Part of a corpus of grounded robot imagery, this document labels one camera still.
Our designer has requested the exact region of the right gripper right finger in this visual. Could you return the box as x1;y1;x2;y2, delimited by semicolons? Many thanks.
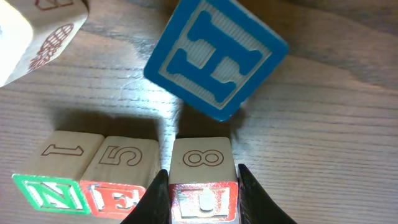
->
238;164;297;224

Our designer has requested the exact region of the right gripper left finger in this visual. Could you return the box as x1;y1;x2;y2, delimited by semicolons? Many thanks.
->
121;169;171;224

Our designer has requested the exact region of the red E block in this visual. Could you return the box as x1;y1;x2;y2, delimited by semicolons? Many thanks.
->
80;136;160;220

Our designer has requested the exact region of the red U block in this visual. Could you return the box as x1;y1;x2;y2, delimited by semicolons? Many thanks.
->
169;137;238;223

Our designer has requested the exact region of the green N block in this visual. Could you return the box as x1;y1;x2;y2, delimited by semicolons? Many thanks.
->
12;131;104;215

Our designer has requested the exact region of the blue H block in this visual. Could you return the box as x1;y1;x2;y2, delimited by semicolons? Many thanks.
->
144;0;289;121

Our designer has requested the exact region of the yellow tilted O block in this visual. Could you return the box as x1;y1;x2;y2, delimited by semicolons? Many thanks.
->
1;0;89;86

